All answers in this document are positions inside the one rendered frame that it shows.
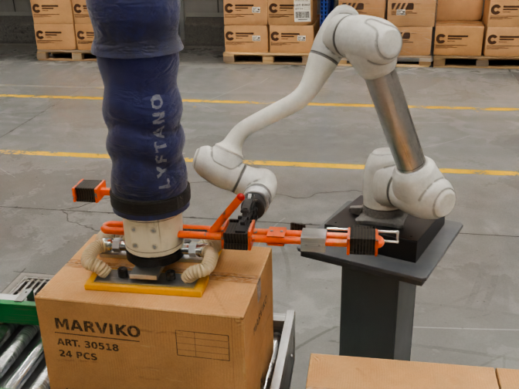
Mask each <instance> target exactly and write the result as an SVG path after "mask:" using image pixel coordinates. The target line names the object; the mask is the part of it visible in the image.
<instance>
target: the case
mask: <svg viewBox="0 0 519 389"><path fill-rule="evenodd" d="M96 236H97V234H94V235H93V236H92V237H91V238H90V239H89V240H88V242H87V243H86V244H85V245H84V246H83V247H82V248H81V249H80V250H79V251H78V252H77V253H76V254H75V255H74V256H73V257H72V258H71V259H70V260H69V261H68V263H67V264H65V265H64V267H62V268H61V270H60V271H58V273H57V274H55V275H54V277H52V279H51V280H50V281H49V282H48V283H47V284H46V285H45V286H44V287H43V288H42V289H41V290H40V291H39V292H38V293H37V294H36V295H35V302H36V311H37V315H38V320H39V328H40V333H41V337H42V345H43V350H44V354H45V359H46V367H47V372H48V377H49V385H50V389H263V385H264V382H265V379H266V375H267V372H268V369H269V366H270V362H271V359H272V356H273V263H272V248H267V247H257V246H252V248H251V250H250V251H249V250H247V251H246V250H233V249H223V250H222V251H221V254H220V256H219V258H218V262H217V264H216V267H215V269H214V270H213V272H211V273H210V275H209V281H208V284H207V286H206V288H205V291H204V293H203V294H202V297H188V296H166V295H154V294H142V293H120V292H108V291H96V290H85V289H84V284H85V282H86V281H87V280H88V279H89V278H90V276H91V275H92V274H93V272H92V271H90V270H86V269H85V267H83V266H82V265H81V261H80V259H81V255H82V253H83V251H84V249H85V248H86V247H87V246H88V245H89V244H90V243H91V242H94V241H95V238H96ZM96 259H99V260H103V262H105V263H106V264H108V266H109V267H111V268H112V269H118V268H119V267H121V266H125V267H127V269H129V270H132V269H133V268H134V267H135V265H134V264H132V263H131V262H129V261H128V260H127V259H115V258H105V257H100V254H99V255H98V256H97V257H96Z"/></svg>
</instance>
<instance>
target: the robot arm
mask: <svg viewBox="0 0 519 389"><path fill-rule="evenodd" d="M401 49H402V35H401V32H400V31H399V30H398V29H397V28H396V26H394V25H393V24H392V23H390V22H389V21H387V20H385V19H382V18H379V17H375V16H371V15H359V14H358V12H357V11H356V10H355V9H354V8H353V7H351V6H350V5H339V6H337V7H336V8H335V9H334V10H332V11H331V13H330V14H329V15H328V16H327V18H326V19H325V20H324V22H323V23H322V25H321V27H320V29H319V31H318V33H317V35H316V37H315V39H314V43H313V45H312V47H311V50H310V53H309V56H308V60H307V65H306V68H305V70H304V75H303V78H302V80H301V82H300V84H299V86H298V87H297V88H296V89H295V90H294V91H293V92H292V93H291V94H289V95H288V96H285V97H284V98H283V99H281V100H278V101H276V102H275V103H273V104H271V105H269V106H268V107H265V108H264V109H262V110H260V111H258V112H256V113H254V114H253V115H251V116H249V117H247V118H246V119H244V120H242V121H240V122H239V123H238V124H237V125H235V126H234V128H232V129H231V130H230V132H229V133H228V135H227V136H226V138H225V139H224V140H223V141H221V142H219V143H217V144H215V146H214V147H210V146H203V147H200V148H198V149H197V150H196V152H195V156H194V158H193V162H192V166H193V168H194V169H195V171H196V172H197V173H198V174H199V175H200V176H201V177H202V178H204V179H206V180H207V181H208V182H210V183H211V184H213V185H215V186H217V187H219V188H222V189H225V190H227V191H231V192H232V193H234V194H236V195H237V194H239V193H242V194H244V195H245V199H244V200H243V201H242V203H241V210H240V212H241V213H242V214H241V215H238V219H239V223H238V225H237V227H236V230H235V233H246V231H247V228H248V227H249V220H250V219H251V220H255V224H256V221H257V219H258V218H261V217H262V216H263V214H264V213H265V212H266V211H267V209H268V207H269V205H270V203H271V202H272V200H273V199H274V197H275V195H276V189H277V180H276V176H275V174H274V173H273V172H272V171H270V170H268V169H266V168H255V167H250V166H248V165H245V164H244V163H243V154H242V146H243V142H244V141H245V139H246V138H247V137H248V136H249V135H250V134H253V133H254V132H256V131H258V130H260V129H262V128H264V127H267V126H269V125H270V124H272V123H275V122H277V121H278V120H281V119H283V118H285V117H288V116H289V115H291V114H293V113H296V112H297V111H298V110H301V109H302V108H304V107H305V106H306V105H307V104H308V103H309V102H310V101H312V99H313V98H315V96H316V95H317V94H318V92H319V91H320V89H321V87H322V86H323V85H324V84H325V82H326V81H327V79H328V77H329V76H330V75H331V74H332V73H333V71H334V70H335V68H336V67H337V65H338V63H339V62H340V61H341V59H342V58H346V59H347V60H348V61H349V63H350V64H351V65H352V66H353V67H354V69H355V70H356V72H357V73H358V75H359V76H361V77H362V78H363V79H365V82H366V84H367V87H368V90H369V93H370V95H371V98H372V101H373V104H374V106H375V109H376V112H377V114H378V118H379V120H380V123H381V125H382V129H383V131H384V134H385V137H386V140H387V142H388V145H389V147H381V148H377V149H375V150H373V151H372V153H371V154H370V155H369V156H368V159H367V161H366V164H365V169H364V175H363V205H354V206H350V208H349V212H350V213H352V214H356V215H359V216H358V217H357V218H356V219H355V223H356V224H365V225H378V226H385V227H392V228H404V222H405V220H406V218H407V216H408V215H413V216H416V217H418V218H424V219H438V218H441V217H443V216H445V215H448V214H449V213H450V212H451V211H452V209H453V207H454V205H455V202H456V193H455V191H454V189H453V186H452V185H451V184H450V182H449V181H447V180H446V179H445V177H444V176H443V174H442V173H441V171H440V170H439V168H438V167H437V166H436V164H435V162H434V160H433V159H431V158H429V157H427V156H424V153H423V151H422V147H421V144H420V142H419V138H418V135H417V133H416V129H415V126H414V123H413V121H412V117H411V114H410V112H409V108H408V105H407V102H406V100H405V96H404V93H403V91H402V87H401V84H400V82H399V78H398V75H397V72H396V70H395V67H396V63H397V57H398V55H399V53H400V52H401ZM244 166H245V167H244ZM236 182H237V183H236ZM233 188H234V189H233Z"/></svg>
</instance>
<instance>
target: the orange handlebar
mask: <svg viewBox="0 0 519 389"><path fill-rule="evenodd" d="M100 194H101V195H110V188H101V189H100ZM183 228H188V229H201V230H203V229H205V230H207V231H208V230H209V229H210V228H211V226H208V225H183ZM100 230H101V231H102V233H104V234H112V235H124V224H123V222H119V221H108V222H104V223H103V224H102V225H101V227H100ZM221 230H222V226H221V228H220V229H219V230H218V231H217V232H193V231H179V232H178V238H196V239H210V240H221ZM301 232H302V231H298V230H287V228H286V227H271V226H270V227H269V228H255V229H254V230H253V235H252V236H251V242H266V245H276V246H284V245H285V244H295V245H300V244H301V241H300V237H301ZM347 237H348V234H347V233H343V232H327V238H326V242H325V245H326V246H337V247H347ZM384 243H385V240H384V239H383V238H382V237H381V236H380V235H379V236H378V248H381V247H382V246H383V245H384Z"/></svg>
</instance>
